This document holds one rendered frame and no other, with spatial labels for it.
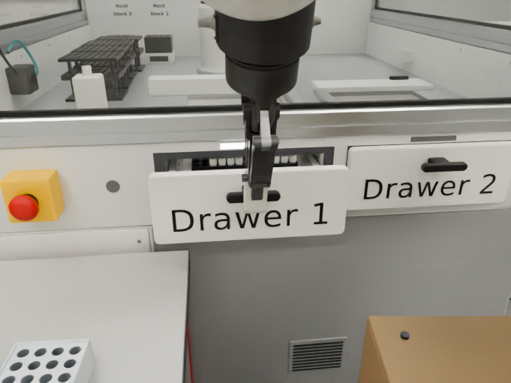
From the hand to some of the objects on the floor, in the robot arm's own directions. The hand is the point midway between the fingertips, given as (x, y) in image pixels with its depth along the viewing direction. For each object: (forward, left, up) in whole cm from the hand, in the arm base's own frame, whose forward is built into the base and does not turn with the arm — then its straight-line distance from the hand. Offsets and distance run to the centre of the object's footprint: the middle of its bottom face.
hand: (255, 191), depth 58 cm
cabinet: (+58, -10, -95) cm, 111 cm away
